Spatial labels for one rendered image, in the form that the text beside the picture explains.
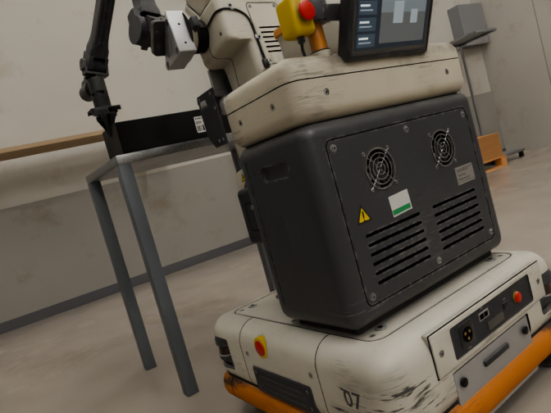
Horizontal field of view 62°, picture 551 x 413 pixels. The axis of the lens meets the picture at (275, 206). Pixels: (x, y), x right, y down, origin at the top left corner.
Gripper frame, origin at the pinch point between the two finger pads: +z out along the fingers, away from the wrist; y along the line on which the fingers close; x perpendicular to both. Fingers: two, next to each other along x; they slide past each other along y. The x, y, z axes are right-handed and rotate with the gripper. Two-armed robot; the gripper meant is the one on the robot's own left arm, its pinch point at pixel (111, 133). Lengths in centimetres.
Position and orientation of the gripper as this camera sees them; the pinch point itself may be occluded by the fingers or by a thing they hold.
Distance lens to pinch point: 171.2
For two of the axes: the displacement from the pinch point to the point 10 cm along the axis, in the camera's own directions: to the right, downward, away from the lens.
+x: 5.6, -0.7, -8.3
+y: -7.9, 2.5, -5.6
